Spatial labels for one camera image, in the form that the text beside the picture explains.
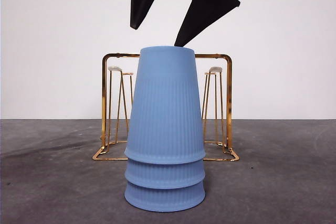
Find blue ribbed plastic cup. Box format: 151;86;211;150
124;46;205;166
124;156;206;190
124;180;206;213

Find gold wire cup holder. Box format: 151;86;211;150
91;52;240;162

